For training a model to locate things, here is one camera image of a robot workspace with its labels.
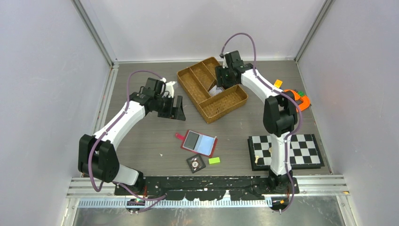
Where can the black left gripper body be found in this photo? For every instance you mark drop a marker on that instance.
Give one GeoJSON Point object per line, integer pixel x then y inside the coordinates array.
{"type": "Point", "coordinates": [164, 106]}

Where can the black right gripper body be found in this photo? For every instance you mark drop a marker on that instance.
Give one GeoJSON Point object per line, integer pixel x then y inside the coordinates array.
{"type": "Point", "coordinates": [224, 73]}

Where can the black credit card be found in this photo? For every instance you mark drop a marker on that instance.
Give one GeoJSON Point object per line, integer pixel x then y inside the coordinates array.
{"type": "Point", "coordinates": [190, 140]}

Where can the red leather card holder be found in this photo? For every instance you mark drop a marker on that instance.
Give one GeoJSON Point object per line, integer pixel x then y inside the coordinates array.
{"type": "Point", "coordinates": [205, 145]}

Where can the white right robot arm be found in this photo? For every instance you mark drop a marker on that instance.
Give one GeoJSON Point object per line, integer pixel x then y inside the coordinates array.
{"type": "Point", "coordinates": [279, 114]}

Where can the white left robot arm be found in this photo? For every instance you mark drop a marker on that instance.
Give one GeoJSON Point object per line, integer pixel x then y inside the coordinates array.
{"type": "Point", "coordinates": [97, 152]}

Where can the woven wicker divided tray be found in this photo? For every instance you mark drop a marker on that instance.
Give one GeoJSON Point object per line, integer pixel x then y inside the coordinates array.
{"type": "Point", "coordinates": [211, 101]}

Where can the yellow toy brick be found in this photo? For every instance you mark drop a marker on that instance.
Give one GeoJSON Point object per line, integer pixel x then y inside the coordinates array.
{"type": "Point", "coordinates": [278, 83]}

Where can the poker chip in black case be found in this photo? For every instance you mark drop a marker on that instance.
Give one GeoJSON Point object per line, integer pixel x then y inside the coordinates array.
{"type": "Point", "coordinates": [195, 163]}

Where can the green rectangular block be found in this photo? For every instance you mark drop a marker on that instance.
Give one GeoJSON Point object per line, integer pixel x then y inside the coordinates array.
{"type": "Point", "coordinates": [215, 160]}

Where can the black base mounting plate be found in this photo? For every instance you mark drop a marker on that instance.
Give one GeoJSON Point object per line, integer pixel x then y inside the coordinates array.
{"type": "Point", "coordinates": [203, 188]}

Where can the black white chessboard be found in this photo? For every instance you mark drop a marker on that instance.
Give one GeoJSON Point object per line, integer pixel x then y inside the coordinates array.
{"type": "Point", "coordinates": [304, 152]}

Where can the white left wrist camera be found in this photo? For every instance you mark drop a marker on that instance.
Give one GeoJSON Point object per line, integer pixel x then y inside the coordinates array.
{"type": "Point", "coordinates": [169, 89]}

